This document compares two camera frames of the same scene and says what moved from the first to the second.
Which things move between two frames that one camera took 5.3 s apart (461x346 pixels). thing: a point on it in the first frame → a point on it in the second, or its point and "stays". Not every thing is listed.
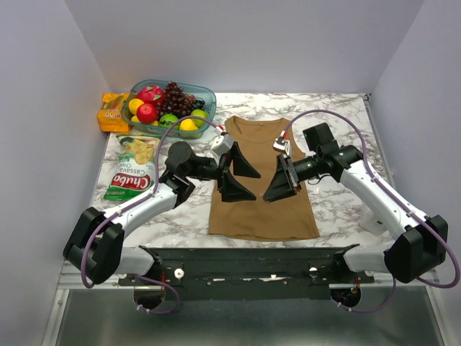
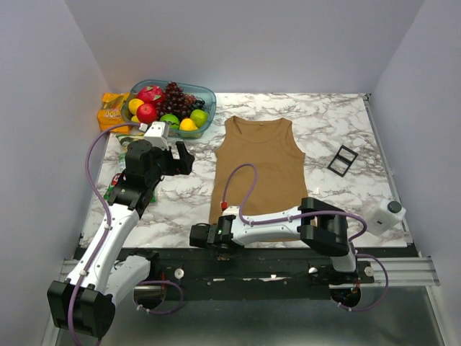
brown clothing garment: [290, 218] stays
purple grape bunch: [177, 102] stays
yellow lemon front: [187, 124] stays
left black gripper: [232, 190] → [185, 164]
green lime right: [202, 114] stays
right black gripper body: [289, 168] → [215, 249]
